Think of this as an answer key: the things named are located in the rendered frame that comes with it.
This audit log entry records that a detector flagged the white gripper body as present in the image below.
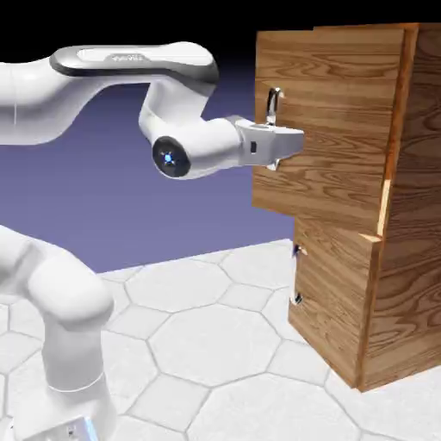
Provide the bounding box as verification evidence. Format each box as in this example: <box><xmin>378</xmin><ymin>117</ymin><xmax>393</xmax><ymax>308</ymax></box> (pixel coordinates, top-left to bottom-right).
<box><xmin>257</xmin><ymin>123</ymin><xmax>306</xmax><ymax>166</ymax></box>

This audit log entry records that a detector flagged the curved silver door handle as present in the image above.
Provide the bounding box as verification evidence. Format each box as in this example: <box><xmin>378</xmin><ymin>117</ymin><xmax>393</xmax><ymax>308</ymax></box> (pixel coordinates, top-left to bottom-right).
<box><xmin>290</xmin><ymin>243</ymin><xmax>308</xmax><ymax>307</ymax></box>
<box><xmin>264</xmin><ymin>86</ymin><xmax>287</xmax><ymax>172</ymax></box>

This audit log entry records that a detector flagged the large wooden cabinet door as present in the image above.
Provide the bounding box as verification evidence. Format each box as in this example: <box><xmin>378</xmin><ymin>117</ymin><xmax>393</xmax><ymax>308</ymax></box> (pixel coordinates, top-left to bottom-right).
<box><xmin>252</xmin><ymin>22</ymin><xmax>420</xmax><ymax>239</ymax></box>

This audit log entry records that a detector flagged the small wooden cabinet door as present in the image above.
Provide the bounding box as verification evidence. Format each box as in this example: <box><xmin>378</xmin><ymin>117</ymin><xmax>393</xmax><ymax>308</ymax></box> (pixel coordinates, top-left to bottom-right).
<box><xmin>288</xmin><ymin>214</ymin><xmax>382</xmax><ymax>390</ymax></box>

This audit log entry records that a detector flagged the wooden cabinet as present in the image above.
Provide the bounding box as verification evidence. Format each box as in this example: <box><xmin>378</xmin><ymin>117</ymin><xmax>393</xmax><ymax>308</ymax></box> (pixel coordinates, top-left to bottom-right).
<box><xmin>252</xmin><ymin>22</ymin><xmax>441</xmax><ymax>394</ymax></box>

